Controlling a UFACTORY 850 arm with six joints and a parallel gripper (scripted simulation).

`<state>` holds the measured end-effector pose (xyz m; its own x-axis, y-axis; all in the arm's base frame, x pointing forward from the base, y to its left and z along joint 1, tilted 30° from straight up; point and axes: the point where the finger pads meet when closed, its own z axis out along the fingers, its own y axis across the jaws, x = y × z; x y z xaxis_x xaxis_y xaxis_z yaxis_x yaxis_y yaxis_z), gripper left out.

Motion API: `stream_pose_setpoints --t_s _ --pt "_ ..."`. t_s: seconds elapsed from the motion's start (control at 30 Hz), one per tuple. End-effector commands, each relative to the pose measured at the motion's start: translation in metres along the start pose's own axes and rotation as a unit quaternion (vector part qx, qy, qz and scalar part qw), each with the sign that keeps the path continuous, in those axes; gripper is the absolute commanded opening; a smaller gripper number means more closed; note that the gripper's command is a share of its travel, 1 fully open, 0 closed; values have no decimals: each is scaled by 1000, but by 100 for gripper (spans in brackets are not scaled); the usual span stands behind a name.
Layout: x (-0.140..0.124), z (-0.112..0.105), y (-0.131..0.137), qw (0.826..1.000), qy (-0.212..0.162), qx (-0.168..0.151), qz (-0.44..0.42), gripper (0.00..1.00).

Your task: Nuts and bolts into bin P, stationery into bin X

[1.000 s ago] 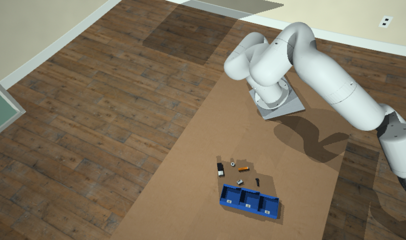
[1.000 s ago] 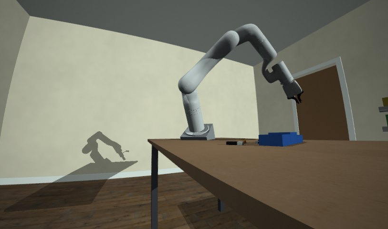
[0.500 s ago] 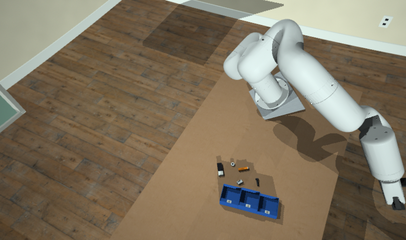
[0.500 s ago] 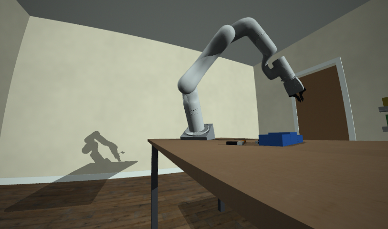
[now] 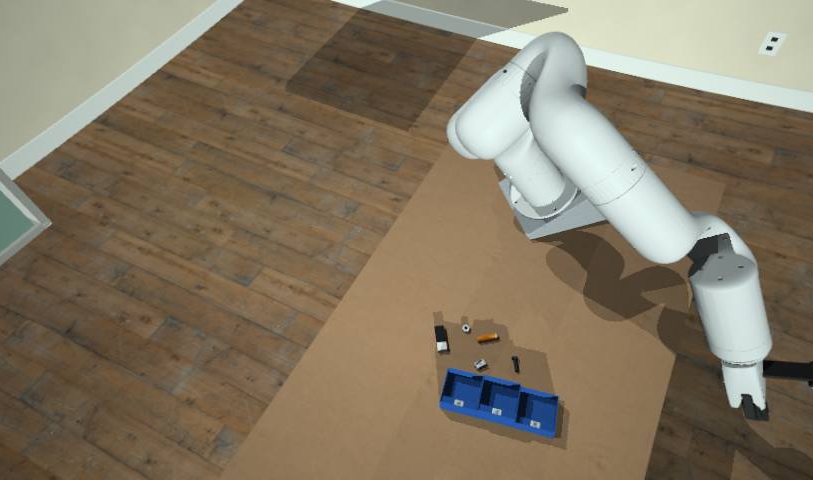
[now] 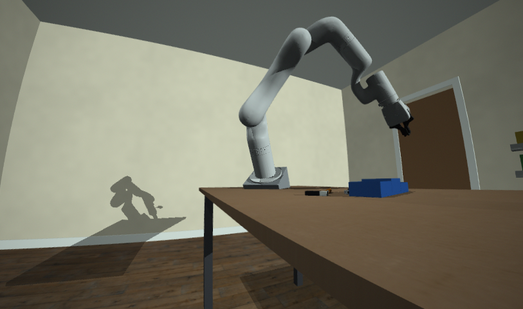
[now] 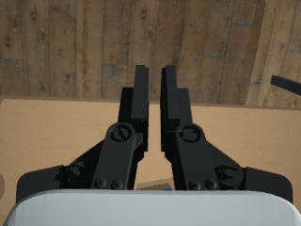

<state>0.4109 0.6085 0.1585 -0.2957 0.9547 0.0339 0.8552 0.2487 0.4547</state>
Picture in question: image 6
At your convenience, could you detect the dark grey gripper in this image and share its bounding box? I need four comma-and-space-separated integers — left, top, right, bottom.
381, 100, 414, 136

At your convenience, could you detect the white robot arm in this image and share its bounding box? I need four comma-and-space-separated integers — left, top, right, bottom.
239, 17, 399, 183

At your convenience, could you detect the blue open-top bin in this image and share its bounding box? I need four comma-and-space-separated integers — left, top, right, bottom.
349, 178, 408, 198

